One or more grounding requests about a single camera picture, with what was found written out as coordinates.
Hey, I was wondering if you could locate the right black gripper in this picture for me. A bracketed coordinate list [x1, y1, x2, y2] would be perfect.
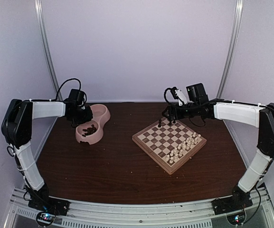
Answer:
[162, 102, 199, 121]

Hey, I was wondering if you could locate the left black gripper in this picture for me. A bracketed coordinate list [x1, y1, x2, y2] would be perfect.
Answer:
[71, 106, 93, 124]

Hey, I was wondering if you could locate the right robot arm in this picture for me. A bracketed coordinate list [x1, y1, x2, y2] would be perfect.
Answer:
[162, 83, 274, 210]

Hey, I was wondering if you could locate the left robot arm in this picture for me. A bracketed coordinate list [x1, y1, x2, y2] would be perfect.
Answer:
[1, 89, 93, 211]

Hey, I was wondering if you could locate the pile of dark chess pieces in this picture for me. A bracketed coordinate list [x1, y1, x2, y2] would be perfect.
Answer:
[82, 126, 97, 137]

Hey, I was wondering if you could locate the wooden chess board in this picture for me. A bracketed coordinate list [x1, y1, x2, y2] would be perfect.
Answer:
[132, 117, 207, 175]

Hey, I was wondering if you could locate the white chess pieces group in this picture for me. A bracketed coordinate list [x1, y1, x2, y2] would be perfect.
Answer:
[164, 133, 202, 166]

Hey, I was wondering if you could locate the left circuit board with LEDs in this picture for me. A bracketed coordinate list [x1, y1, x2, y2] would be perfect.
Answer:
[36, 212, 56, 224]

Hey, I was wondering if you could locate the circuit board with leds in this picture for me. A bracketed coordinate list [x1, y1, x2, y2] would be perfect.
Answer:
[36, 212, 56, 224]
[227, 212, 246, 226]

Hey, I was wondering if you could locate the right circuit board with LEDs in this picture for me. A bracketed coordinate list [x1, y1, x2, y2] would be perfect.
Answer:
[227, 212, 246, 226]

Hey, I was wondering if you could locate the pink double pet bowl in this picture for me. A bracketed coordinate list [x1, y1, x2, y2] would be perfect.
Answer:
[76, 104, 111, 145]

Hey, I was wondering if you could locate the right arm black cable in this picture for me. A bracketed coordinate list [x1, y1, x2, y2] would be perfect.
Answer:
[163, 87, 178, 106]

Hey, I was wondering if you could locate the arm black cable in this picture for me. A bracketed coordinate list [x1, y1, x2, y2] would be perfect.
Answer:
[55, 78, 83, 102]
[163, 87, 178, 106]

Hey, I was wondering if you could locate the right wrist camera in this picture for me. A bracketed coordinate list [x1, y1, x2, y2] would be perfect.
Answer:
[170, 87, 188, 106]

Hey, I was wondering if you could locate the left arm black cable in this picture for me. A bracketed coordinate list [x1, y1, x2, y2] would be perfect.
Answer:
[55, 78, 83, 102]

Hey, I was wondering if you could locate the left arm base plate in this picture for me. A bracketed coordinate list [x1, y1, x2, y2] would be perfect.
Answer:
[28, 198, 70, 216]

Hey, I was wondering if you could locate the front aluminium rail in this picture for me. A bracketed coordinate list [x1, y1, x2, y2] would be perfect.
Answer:
[1, 190, 274, 228]

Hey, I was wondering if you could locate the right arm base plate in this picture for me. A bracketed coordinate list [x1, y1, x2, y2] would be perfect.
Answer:
[211, 197, 253, 215]

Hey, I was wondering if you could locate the left aluminium frame post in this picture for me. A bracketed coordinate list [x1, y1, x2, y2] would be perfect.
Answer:
[34, 0, 63, 100]

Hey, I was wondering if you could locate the aluminium frame post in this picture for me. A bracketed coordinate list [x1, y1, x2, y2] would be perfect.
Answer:
[34, 0, 63, 100]
[217, 0, 244, 98]

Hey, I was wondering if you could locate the right aluminium frame post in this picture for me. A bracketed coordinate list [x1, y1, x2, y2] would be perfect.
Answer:
[217, 0, 244, 98]

